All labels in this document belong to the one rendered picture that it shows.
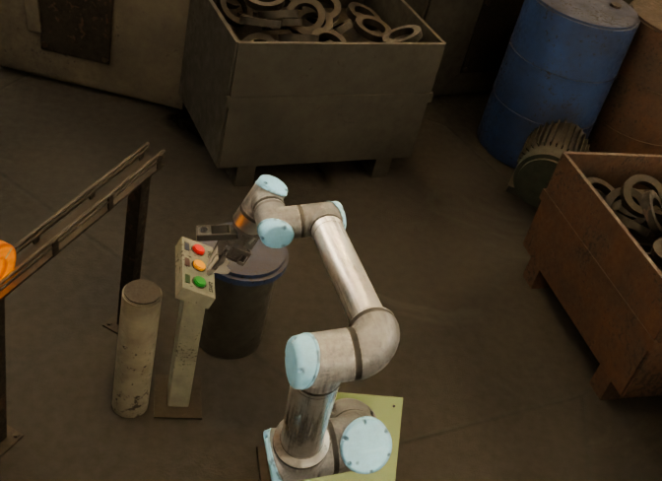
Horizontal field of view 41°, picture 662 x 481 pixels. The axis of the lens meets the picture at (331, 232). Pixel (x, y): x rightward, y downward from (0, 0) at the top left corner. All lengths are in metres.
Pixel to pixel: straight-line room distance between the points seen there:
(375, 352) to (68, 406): 1.45
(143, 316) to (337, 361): 0.98
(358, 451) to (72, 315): 1.38
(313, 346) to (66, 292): 1.76
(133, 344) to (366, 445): 0.82
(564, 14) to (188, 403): 2.61
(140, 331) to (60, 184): 1.38
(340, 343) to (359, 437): 0.59
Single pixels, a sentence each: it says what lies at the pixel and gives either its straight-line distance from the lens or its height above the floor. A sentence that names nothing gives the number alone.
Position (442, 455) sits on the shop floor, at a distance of 3.21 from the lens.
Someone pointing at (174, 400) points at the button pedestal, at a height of 0.04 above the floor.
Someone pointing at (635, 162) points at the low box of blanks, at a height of 0.59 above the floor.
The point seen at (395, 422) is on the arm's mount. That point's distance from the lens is 2.73.
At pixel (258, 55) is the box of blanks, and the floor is 0.68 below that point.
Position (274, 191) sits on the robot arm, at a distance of 2.41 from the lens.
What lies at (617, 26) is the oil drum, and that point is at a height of 0.88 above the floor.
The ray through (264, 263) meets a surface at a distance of 3.04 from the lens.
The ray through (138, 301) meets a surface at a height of 0.52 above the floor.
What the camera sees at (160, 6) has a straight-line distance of 4.35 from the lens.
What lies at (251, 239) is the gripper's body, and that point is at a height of 0.80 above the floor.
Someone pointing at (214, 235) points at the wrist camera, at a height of 0.81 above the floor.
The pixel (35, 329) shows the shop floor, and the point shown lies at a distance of 3.34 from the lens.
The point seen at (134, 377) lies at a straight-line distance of 2.92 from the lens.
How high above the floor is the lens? 2.37
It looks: 37 degrees down
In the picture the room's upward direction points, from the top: 15 degrees clockwise
